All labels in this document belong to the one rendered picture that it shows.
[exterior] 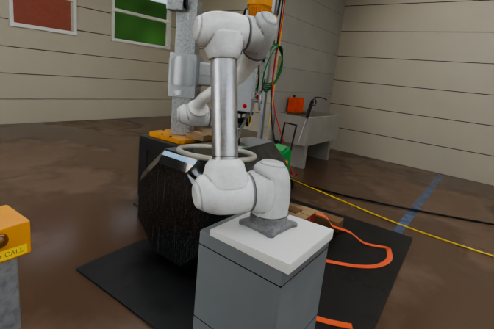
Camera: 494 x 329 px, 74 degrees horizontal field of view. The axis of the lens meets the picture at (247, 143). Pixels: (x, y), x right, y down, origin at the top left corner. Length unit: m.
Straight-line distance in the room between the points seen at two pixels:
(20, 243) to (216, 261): 0.74
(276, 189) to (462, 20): 6.04
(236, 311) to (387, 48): 6.30
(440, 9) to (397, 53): 0.97
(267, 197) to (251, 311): 0.42
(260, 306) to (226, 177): 0.48
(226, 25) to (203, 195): 0.61
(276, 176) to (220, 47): 0.52
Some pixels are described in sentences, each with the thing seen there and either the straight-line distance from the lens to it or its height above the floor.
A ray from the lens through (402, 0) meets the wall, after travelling 7.26.
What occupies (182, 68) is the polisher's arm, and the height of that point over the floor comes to 1.42.
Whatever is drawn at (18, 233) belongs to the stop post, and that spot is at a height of 1.06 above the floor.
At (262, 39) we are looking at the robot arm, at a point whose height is 1.57.
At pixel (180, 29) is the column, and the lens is 3.26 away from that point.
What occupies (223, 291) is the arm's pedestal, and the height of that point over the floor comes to 0.59.
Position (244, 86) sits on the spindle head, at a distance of 2.48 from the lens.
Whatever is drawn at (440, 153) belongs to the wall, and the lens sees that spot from 6.96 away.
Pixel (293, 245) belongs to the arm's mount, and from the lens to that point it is 1.27.
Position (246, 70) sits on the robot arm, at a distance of 1.45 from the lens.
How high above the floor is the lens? 1.43
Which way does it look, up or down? 12 degrees down
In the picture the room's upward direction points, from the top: 6 degrees clockwise
